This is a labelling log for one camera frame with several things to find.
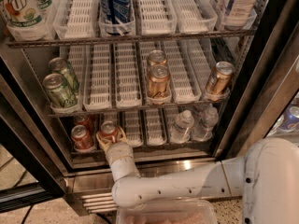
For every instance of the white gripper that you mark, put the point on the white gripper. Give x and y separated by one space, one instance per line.
118 150

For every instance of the red coke can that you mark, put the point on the red coke can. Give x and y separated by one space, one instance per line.
83 141
84 120
109 132

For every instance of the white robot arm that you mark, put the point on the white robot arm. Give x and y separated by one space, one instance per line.
266 177

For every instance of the green can front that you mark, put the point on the green can front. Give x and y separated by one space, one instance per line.
59 91

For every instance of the green can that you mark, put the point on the green can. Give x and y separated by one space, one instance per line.
63 66
59 91

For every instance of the gold can front middle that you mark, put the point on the gold can front middle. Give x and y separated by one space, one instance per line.
158 82

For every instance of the gold can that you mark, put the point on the gold can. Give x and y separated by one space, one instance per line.
158 82
220 78
156 57

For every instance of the open fridge door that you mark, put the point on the open fridge door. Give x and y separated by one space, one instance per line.
25 134

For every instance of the green can rear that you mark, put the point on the green can rear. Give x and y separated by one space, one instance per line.
63 66

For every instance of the gold can rear middle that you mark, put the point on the gold can rear middle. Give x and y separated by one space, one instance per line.
156 57

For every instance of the gold can right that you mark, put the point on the gold can right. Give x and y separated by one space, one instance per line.
220 78

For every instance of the closed glass fridge door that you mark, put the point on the closed glass fridge door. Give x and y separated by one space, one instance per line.
278 91

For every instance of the blue can behind glass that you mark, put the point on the blue can behind glass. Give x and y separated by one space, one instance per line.
290 119

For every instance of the clear water bottle left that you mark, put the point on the clear water bottle left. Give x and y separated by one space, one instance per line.
180 132

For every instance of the clear water bottle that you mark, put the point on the clear water bottle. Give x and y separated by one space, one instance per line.
180 132
203 129

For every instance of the clear water bottle right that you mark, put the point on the clear water bottle right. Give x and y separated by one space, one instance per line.
203 129

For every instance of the blue pepsi bottle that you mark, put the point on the blue pepsi bottle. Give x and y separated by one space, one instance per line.
116 17

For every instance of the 7up bottle front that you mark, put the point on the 7up bottle front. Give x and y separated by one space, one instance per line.
23 13

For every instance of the white labelled bottle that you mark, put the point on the white labelled bottle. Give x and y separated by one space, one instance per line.
236 13

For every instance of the middle wire shelf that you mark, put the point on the middle wire shelf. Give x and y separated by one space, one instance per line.
140 107

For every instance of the wire shelf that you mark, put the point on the wire shelf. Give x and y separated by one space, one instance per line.
122 39
140 107

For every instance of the top wire shelf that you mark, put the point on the top wire shelf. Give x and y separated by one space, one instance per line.
122 39

